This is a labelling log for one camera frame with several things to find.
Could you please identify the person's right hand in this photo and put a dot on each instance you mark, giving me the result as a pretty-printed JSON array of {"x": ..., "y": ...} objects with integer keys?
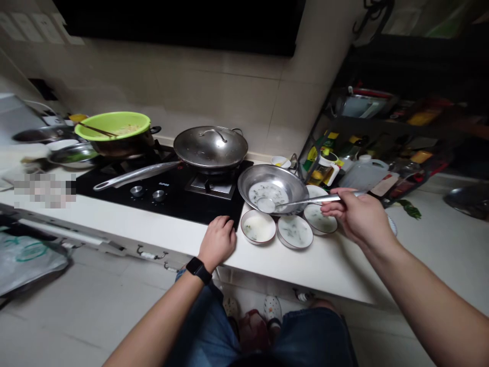
[{"x": 361, "y": 218}]

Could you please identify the person's left hand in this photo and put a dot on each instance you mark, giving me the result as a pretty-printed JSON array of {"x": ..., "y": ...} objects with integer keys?
[{"x": 217, "y": 241}]

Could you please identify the steel ladle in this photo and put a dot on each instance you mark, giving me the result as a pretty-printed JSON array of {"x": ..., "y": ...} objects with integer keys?
[{"x": 305, "y": 201}]

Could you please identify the blue patterned plate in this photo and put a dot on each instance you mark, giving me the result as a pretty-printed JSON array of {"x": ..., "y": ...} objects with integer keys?
[{"x": 392, "y": 225}]

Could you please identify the translucent plastic jug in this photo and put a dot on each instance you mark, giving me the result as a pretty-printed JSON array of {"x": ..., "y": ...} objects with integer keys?
[{"x": 361, "y": 176}]

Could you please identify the white soup bowl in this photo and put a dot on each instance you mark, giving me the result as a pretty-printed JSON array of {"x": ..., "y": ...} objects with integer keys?
[
  {"x": 316, "y": 191},
  {"x": 295, "y": 232},
  {"x": 319, "y": 221},
  {"x": 258, "y": 228}
]

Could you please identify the green vegetable leaf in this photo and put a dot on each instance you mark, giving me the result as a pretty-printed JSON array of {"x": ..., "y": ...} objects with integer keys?
[{"x": 410, "y": 209}]

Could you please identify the black gas stove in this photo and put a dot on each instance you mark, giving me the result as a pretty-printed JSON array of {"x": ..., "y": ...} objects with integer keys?
[{"x": 172, "y": 202}]

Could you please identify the glass oil jug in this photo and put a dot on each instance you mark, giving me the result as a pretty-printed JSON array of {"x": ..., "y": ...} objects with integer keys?
[{"x": 324, "y": 168}]

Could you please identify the large steel basin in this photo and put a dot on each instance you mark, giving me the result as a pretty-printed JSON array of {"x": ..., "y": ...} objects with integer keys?
[{"x": 267, "y": 176}]

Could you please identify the steel wok lid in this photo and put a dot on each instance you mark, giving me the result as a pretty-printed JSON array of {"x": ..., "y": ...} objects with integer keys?
[{"x": 198, "y": 149}]

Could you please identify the black metal storage rack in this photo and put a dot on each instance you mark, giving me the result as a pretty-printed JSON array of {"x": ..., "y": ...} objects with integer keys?
[{"x": 382, "y": 122}]

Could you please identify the white cup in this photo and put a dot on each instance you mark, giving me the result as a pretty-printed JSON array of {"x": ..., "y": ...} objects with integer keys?
[{"x": 280, "y": 161}]

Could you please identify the dark steel wok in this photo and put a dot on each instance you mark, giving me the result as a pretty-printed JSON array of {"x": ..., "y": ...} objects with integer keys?
[{"x": 468, "y": 202}]

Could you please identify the person's legs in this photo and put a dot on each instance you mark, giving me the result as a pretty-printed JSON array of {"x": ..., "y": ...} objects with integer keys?
[{"x": 305, "y": 336}]

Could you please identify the dark cooking pot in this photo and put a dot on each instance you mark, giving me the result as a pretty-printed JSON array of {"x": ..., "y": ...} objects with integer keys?
[{"x": 122, "y": 147}]

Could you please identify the green plastic colander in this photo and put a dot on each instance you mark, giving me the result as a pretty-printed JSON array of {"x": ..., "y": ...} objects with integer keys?
[{"x": 133, "y": 119}]

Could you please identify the wooden chopstick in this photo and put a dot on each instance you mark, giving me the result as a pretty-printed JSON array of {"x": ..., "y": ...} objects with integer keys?
[
  {"x": 100, "y": 131},
  {"x": 97, "y": 132}
]

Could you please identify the steel dish with greens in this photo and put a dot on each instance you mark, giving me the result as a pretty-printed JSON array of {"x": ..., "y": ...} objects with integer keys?
[{"x": 74, "y": 157}]

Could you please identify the small white bowl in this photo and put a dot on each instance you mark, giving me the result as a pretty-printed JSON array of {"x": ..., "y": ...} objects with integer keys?
[{"x": 61, "y": 145}]

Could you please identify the yellow container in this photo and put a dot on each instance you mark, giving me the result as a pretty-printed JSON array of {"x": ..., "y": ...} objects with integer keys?
[{"x": 78, "y": 117}]

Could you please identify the clear plastic bag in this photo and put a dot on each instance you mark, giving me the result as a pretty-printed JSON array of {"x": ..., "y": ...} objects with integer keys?
[{"x": 26, "y": 263}]

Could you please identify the steel pan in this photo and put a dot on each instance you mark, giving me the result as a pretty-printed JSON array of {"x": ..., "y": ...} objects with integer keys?
[{"x": 38, "y": 135}]

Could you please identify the white hook rail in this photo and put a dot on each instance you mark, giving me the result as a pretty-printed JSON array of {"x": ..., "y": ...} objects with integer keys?
[{"x": 76, "y": 236}]

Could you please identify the black wall plug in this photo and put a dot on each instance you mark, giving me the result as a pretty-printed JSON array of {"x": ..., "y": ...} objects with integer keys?
[{"x": 42, "y": 90}]

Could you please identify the row of white wall switches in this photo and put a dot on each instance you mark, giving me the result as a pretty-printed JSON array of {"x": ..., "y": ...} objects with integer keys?
[{"x": 38, "y": 26}]

